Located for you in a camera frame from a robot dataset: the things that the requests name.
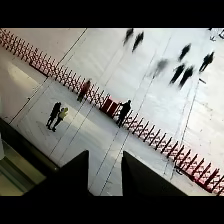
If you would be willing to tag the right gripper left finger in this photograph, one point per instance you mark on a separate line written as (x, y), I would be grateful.
(71, 179)

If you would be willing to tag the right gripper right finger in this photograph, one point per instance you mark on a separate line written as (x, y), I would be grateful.
(141, 180)

